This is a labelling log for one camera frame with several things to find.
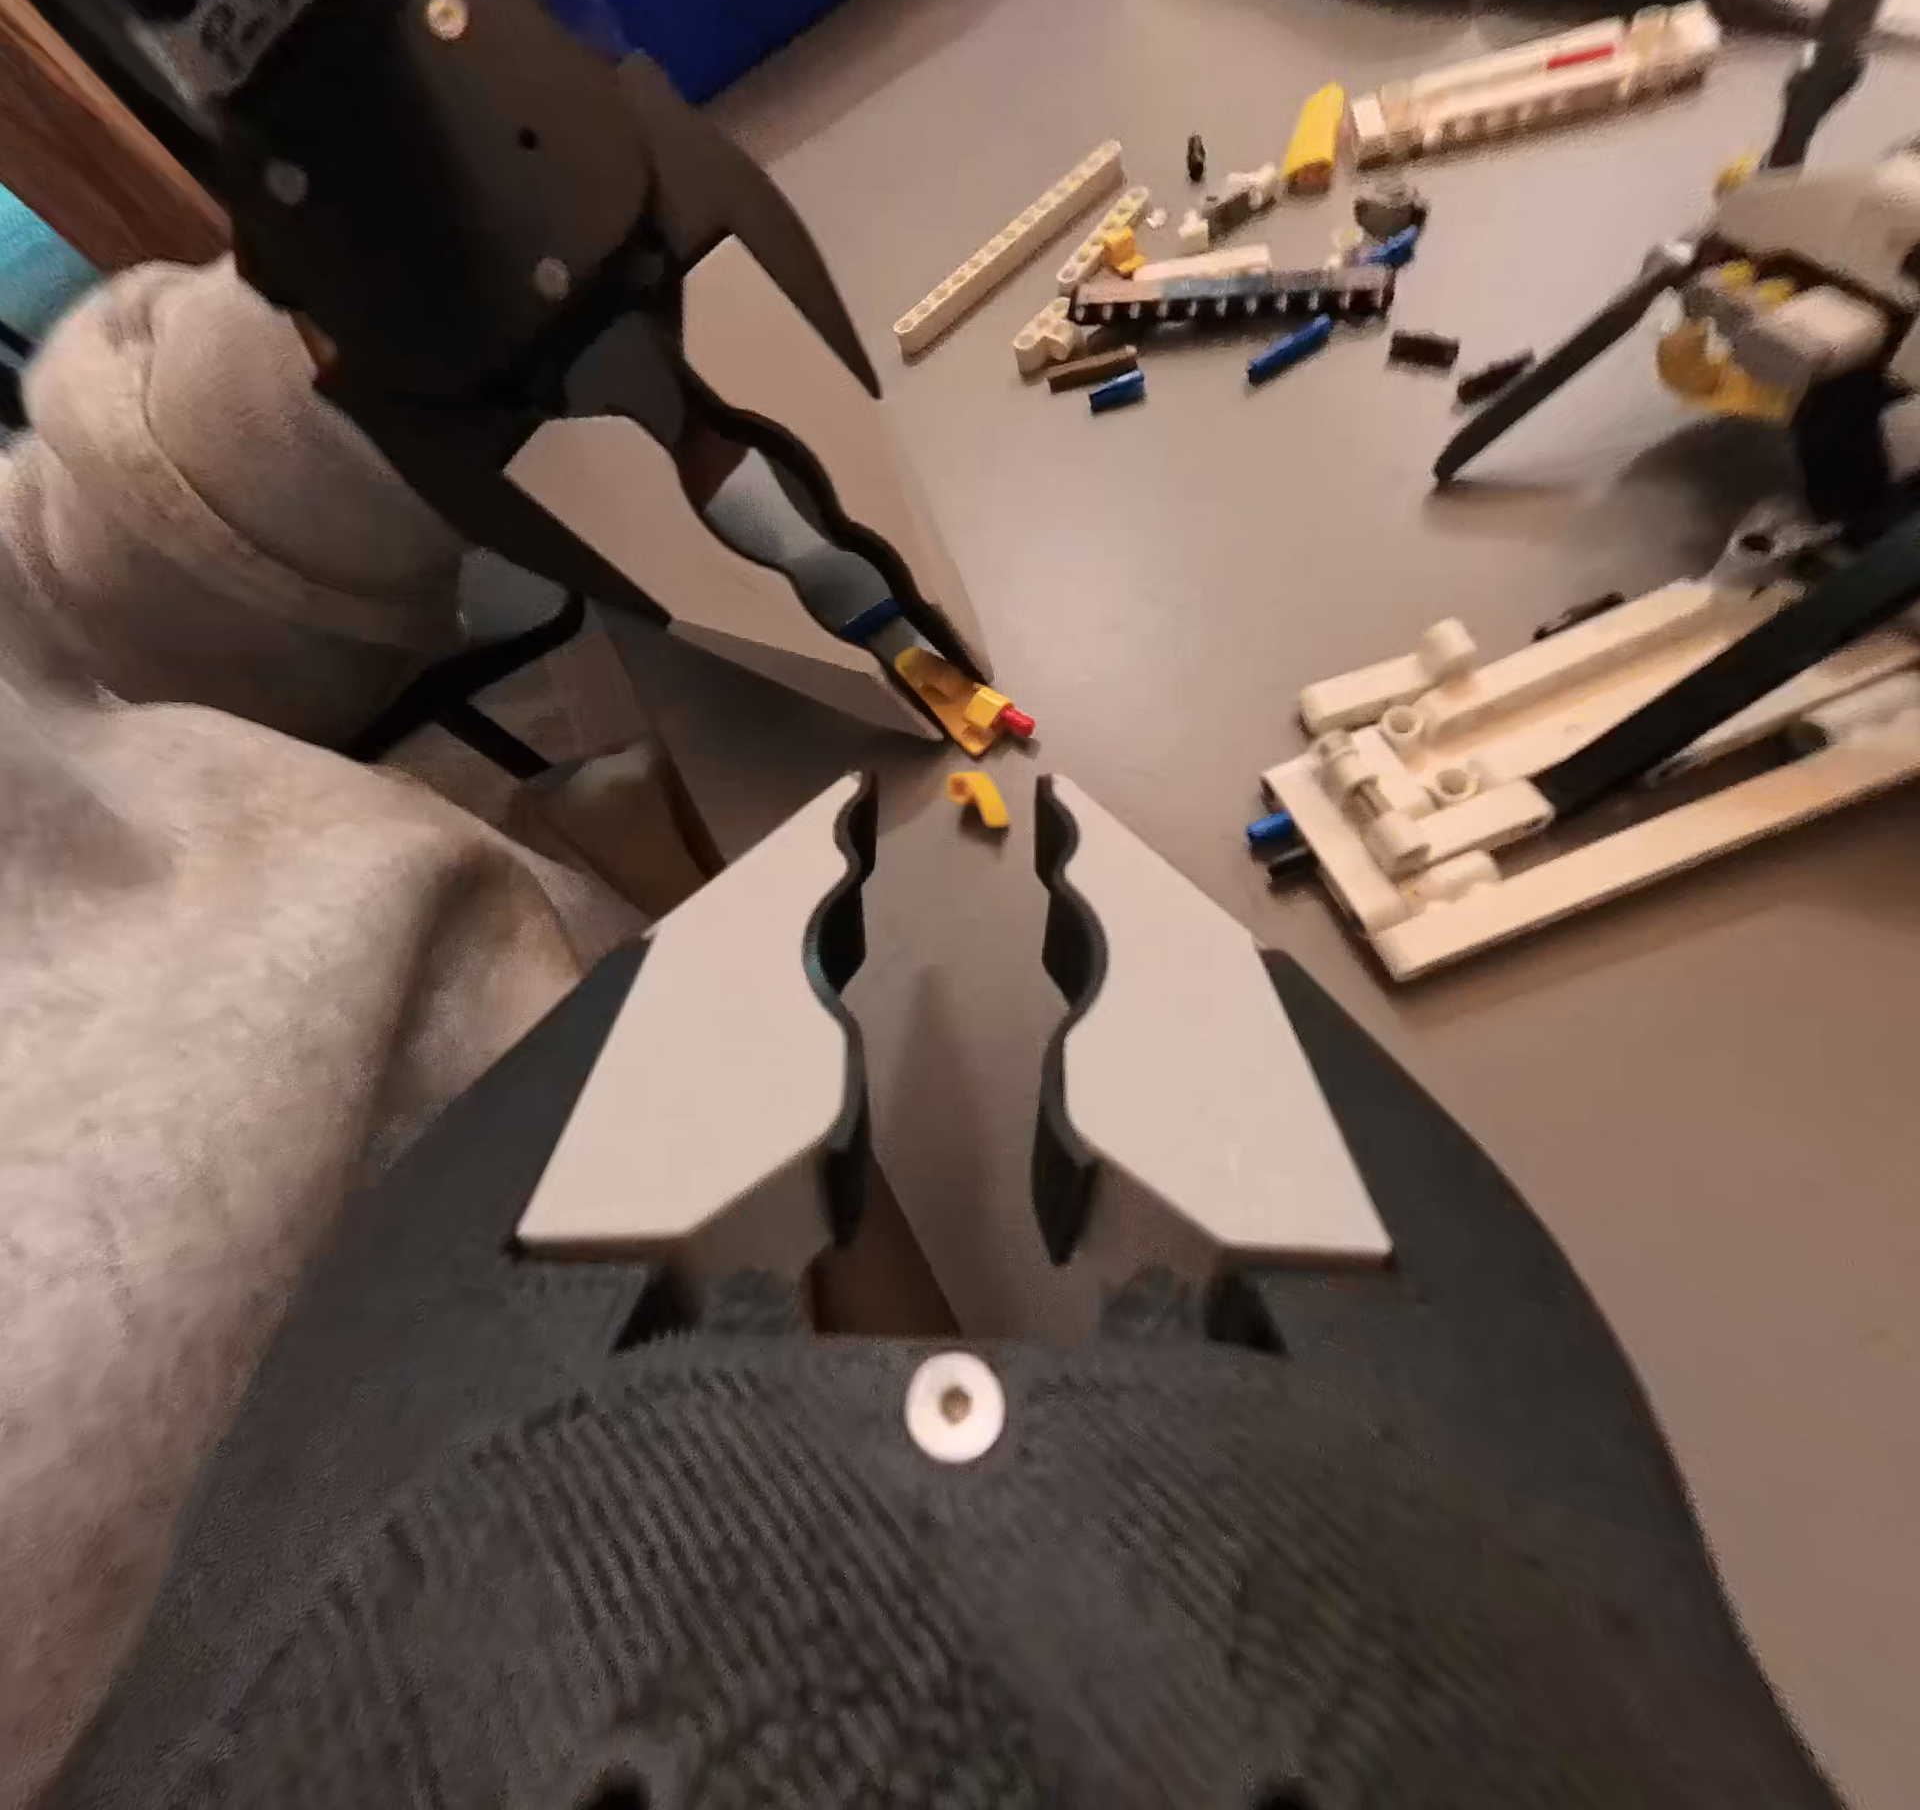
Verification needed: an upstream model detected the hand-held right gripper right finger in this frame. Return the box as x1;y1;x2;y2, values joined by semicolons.
1029;775;1396;1293

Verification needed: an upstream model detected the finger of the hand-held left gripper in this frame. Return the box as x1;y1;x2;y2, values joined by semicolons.
678;232;995;690
499;412;951;747

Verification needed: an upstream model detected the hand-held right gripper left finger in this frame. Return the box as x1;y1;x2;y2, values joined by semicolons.
516;770;883;1309

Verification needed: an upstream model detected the yellow lego lever piece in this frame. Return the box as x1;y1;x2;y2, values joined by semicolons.
894;647;1008;760

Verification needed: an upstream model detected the person's left forearm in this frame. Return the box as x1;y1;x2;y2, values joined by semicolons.
0;257;468;671

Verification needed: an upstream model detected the long white lego beam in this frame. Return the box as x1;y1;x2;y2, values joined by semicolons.
894;137;1127;360

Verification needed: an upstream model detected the short white lego beam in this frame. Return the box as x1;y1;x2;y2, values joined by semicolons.
1058;186;1154;290

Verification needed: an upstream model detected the white lego wing assembly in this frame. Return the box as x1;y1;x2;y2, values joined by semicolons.
1244;513;1920;985

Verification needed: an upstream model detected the yellow curved lego piece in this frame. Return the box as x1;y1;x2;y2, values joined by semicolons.
1280;82;1350;196

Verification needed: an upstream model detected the white lego panel red stripe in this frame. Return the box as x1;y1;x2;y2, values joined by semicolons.
1346;3;1723;171

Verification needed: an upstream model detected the zebra striped lego plane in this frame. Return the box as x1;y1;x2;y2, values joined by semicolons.
1433;0;1920;551

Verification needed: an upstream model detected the grey sweatshirt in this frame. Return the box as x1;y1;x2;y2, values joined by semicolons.
0;640;647;1810

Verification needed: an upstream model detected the wooden post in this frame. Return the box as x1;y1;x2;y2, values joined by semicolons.
0;0;228;267

